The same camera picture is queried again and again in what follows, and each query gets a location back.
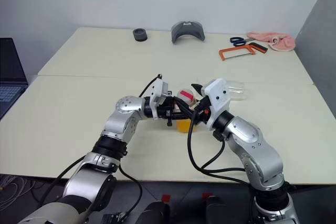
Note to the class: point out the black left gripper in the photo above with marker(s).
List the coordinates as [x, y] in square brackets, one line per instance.
[165, 111]

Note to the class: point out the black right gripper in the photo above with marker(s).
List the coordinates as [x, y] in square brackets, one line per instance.
[203, 111]

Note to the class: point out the clear jar with candies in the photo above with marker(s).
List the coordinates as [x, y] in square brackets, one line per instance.
[185, 127]

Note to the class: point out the clear wine glass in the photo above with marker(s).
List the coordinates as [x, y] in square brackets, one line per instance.
[237, 90]

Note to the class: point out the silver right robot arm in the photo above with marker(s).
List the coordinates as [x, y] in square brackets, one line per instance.
[249, 140]

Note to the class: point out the orange hacksaw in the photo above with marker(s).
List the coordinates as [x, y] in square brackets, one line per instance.
[236, 49]

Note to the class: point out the grey curved headrest pad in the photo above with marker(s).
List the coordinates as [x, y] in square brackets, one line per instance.
[187, 26]

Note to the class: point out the small red tab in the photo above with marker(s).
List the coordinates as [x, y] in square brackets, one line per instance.
[207, 195]
[165, 198]

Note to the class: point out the dark rounded shape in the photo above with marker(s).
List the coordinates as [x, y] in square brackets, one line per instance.
[218, 209]
[155, 212]

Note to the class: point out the pink towel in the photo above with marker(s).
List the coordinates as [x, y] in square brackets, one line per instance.
[283, 41]

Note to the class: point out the dark laptop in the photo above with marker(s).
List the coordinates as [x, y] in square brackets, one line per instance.
[10, 61]

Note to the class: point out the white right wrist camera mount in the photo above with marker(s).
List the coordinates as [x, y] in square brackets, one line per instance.
[218, 95]

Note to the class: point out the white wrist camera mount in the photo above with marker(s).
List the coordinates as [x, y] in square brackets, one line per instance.
[160, 89]
[218, 95]

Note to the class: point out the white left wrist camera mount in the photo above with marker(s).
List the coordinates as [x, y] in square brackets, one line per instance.
[160, 89]

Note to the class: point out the dark metal bracket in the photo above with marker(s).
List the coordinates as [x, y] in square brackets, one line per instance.
[115, 218]

